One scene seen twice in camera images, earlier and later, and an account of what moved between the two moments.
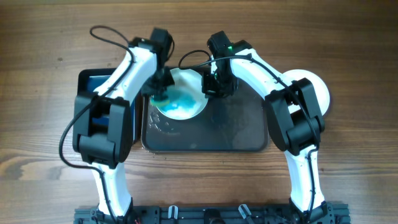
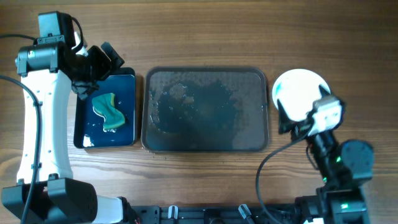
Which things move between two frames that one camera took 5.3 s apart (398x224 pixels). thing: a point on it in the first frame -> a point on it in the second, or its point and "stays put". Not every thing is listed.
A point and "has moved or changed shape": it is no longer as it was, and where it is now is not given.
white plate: x=185 y=99 has moved or changed shape
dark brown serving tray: x=236 y=122 stays put
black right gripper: x=211 y=90 -> x=285 y=124
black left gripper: x=147 y=89 -> x=83 y=88
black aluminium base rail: x=215 y=214 stays put
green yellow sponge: x=156 y=102 has moved or changed shape
